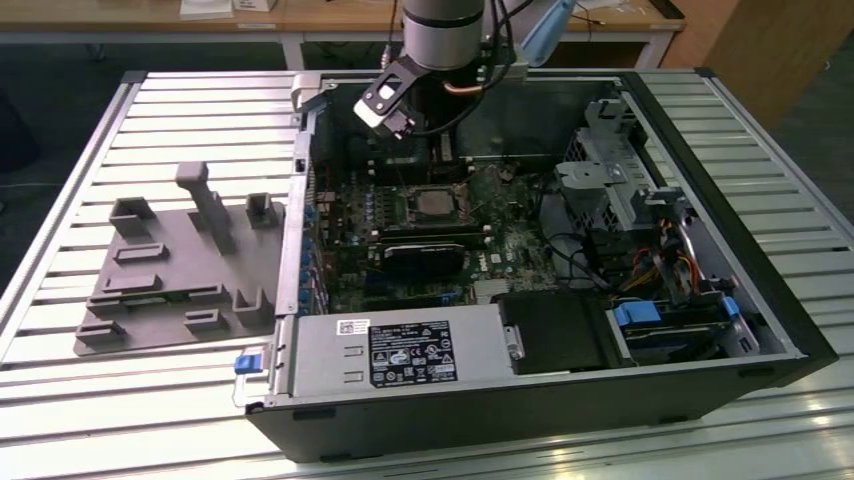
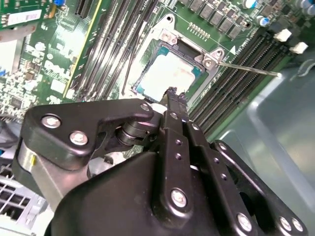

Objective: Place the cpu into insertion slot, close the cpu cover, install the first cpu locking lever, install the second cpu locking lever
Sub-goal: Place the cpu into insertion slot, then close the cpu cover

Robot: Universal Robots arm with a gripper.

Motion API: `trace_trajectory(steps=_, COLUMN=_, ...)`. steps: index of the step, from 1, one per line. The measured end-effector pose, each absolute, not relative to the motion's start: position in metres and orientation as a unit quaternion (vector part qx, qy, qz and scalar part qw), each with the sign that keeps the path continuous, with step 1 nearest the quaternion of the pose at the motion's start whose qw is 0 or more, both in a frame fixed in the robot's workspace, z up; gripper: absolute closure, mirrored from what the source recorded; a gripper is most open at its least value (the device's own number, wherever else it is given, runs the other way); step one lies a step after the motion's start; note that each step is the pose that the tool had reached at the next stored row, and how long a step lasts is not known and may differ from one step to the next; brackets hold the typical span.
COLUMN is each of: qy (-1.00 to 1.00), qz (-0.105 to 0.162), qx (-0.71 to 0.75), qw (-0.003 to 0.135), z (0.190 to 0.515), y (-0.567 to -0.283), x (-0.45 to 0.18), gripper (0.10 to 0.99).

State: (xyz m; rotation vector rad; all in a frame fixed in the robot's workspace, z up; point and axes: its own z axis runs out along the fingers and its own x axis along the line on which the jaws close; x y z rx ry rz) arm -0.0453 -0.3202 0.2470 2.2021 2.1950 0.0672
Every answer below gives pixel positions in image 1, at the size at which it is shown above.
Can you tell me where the silver green CPU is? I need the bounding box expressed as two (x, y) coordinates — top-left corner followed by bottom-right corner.
(417, 191), (458, 216)

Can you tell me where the metal socket cover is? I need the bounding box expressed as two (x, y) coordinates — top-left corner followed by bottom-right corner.
(404, 186), (473, 226)

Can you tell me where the CPU socket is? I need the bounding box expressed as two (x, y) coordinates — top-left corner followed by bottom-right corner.
(400, 184), (480, 227)

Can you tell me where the black expansion slot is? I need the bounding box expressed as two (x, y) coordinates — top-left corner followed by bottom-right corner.
(378, 224), (484, 235)
(374, 232), (488, 245)

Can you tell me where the pale blue teach pendant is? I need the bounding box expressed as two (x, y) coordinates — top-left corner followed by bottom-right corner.
(518, 0), (577, 67)

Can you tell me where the green motherboard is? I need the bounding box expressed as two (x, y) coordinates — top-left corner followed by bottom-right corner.
(313, 154), (560, 316)

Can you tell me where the black graphics card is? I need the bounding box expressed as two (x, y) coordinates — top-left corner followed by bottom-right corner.
(370, 240), (470, 280)

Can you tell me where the metal drive cage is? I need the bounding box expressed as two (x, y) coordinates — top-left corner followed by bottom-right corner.
(552, 98), (680, 236)

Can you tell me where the silver chipset heatsink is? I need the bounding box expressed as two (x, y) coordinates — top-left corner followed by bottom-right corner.
(473, 278), (510, 302)

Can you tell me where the wooden desk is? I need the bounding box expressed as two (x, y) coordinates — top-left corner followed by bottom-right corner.
(0, 0), (689, 71)

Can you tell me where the black drive bay box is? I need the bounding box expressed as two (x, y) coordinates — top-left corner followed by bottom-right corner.
(492, 291), (620, 377)

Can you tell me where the hard disk in blue carrier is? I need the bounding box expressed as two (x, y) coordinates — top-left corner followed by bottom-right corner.
(608, 295), (741, 366)

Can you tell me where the silver power supply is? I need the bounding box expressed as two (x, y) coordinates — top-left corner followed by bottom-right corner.
(265, 303), (521, 401)

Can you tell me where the grey parts rack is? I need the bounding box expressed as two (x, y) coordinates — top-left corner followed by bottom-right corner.
(71, 161), (290, 358)

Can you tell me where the wooden cabinet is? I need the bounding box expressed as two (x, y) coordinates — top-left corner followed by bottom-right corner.
(700, 0), (854, 132)

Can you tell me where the black PC case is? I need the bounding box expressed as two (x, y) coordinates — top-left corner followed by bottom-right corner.
(230, 67), (841, 464)

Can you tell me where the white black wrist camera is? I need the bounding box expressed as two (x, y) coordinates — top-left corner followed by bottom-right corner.
(352, 55), (429, 142)

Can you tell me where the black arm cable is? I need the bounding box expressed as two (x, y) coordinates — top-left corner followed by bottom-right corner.
(410, 0), (536, 135)

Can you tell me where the black wire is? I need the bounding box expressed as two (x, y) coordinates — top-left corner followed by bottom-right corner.
(544, 232), (626, 296)

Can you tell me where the yellow orange wire bundle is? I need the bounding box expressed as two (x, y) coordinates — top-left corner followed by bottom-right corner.
(624, 243), (704, 296)

